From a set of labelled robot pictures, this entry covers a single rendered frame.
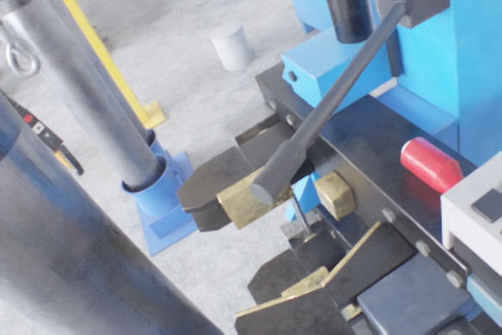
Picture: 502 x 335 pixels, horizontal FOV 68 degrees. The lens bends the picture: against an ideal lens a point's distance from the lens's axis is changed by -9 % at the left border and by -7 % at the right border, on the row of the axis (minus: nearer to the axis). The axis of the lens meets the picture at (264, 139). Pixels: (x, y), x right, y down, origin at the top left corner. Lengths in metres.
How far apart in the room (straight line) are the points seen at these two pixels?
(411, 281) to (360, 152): 0.25
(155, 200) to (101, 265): 1.57
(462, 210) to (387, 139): 0.30
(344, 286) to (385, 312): 0.09
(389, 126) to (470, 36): 0.22
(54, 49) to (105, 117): 0.39
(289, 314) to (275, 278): 0.62
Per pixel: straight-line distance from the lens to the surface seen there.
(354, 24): 0.83
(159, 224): 2.31
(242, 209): 0.90
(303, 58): 0.85
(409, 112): 0.82
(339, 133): 0.80
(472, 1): 0.71
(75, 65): 1.86
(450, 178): 0.63
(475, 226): 0.50
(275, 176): 0.35
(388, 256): 0.70
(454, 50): 0.71
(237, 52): 3.43
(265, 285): 1.29
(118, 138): 2.00
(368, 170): 0.71
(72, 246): 0.61
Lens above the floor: 1.59
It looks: 38 degrees down
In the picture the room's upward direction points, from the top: 25 degrees counter-clockwise
